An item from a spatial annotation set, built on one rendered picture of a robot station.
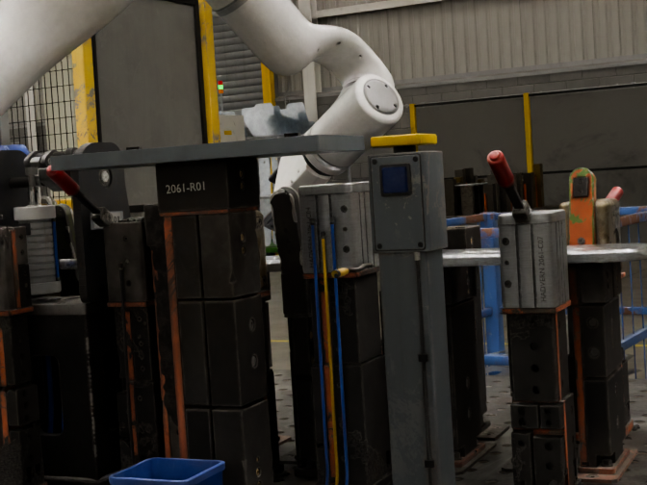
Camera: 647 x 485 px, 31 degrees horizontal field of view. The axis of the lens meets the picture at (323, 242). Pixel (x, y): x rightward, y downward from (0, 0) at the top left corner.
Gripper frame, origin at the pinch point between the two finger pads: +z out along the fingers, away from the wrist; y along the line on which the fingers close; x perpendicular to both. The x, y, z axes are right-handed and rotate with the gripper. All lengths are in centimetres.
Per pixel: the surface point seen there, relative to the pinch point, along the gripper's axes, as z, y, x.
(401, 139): -55, 30, -10
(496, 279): 169, -154, 172
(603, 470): -33, 45, 39
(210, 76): 244, -256, 60
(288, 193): -24.5, 18.2, -8.6
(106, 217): -9.4, 23.3, -28.2
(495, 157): -59, 30, 0
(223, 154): -40, 31, -24
